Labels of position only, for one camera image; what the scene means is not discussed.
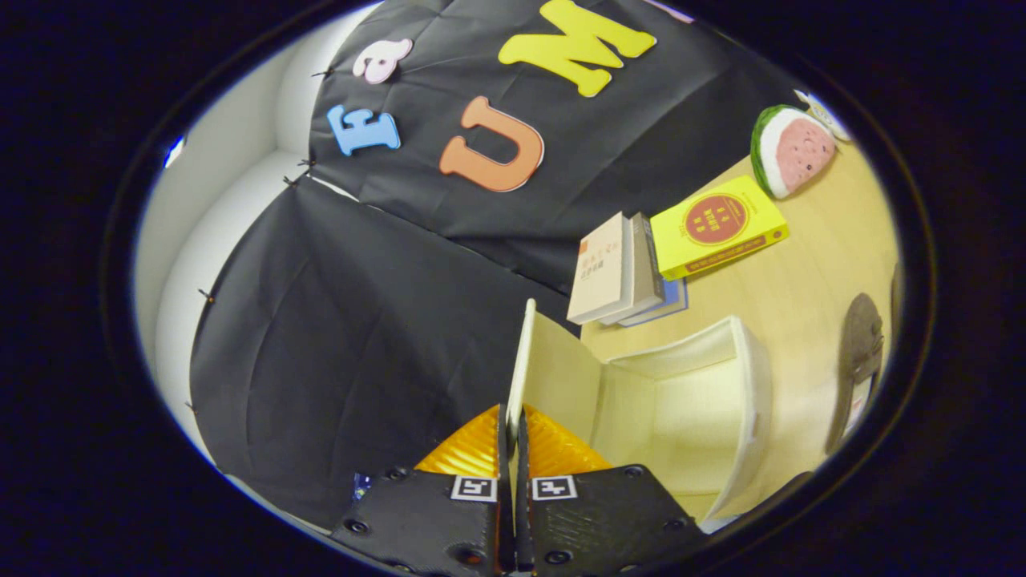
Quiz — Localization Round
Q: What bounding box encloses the beige fabric storage box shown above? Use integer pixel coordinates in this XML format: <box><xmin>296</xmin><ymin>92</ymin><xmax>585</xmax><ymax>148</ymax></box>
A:
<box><xmin>505</xmin><ymin>298</ymin><xmax>773</xmax><ymax>526</ymax></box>

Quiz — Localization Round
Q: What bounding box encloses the grey book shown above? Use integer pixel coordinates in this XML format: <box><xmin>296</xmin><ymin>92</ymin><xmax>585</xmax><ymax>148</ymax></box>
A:
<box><xmin>601</xmin><ymin>212</ymin><xmax>666</xmax><ymax>325</ymax></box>

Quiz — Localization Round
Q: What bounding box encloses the yellow book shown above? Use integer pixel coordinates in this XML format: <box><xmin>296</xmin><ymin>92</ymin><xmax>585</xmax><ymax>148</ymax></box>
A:
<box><xmin>649</xmin><ymin>175</ymin><xmax>790</xmax><ymax>281</ymax></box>

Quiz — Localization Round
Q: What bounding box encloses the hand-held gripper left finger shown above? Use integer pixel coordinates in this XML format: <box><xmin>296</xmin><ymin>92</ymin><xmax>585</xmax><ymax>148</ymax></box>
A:
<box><xmin>329</xmin><ymin>403</ymin><xmax>515</xmax><ymax>576</ymax></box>

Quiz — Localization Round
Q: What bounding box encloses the watermelon slice plush toy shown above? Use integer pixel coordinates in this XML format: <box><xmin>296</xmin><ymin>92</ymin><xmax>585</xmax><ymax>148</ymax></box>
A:
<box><xmin>750</xmin><ymin>104</ymin><xmax>838</xmax><ymax>200</ymax></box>

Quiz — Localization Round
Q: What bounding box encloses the beige book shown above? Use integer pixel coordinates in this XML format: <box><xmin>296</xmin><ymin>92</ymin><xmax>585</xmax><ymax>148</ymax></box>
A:
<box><xmin>567</xmin><ymin>212</ymin><xmax>634</xmax><ymax>325</ymax></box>

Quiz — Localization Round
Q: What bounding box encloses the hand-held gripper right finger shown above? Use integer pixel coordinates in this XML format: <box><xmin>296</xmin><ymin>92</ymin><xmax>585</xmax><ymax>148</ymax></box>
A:
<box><xmin>515</xmin><ymin>405</ymin><xmax>710</xmax><ymax>576</ymax></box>

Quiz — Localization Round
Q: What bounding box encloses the blue book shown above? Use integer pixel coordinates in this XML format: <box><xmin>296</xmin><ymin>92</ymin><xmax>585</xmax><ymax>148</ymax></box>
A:
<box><xmin>617</xmin><ymin>276</ymin><xmax>689</xmax><ymax>328</ymax></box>

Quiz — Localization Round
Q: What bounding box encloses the white plush toy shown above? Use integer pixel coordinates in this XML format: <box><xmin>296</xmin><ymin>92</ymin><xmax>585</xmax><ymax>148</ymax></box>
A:
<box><xmin>794</xmin><ymin>88</ymin><xmax>850</xmax><ymax>143</ymax></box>

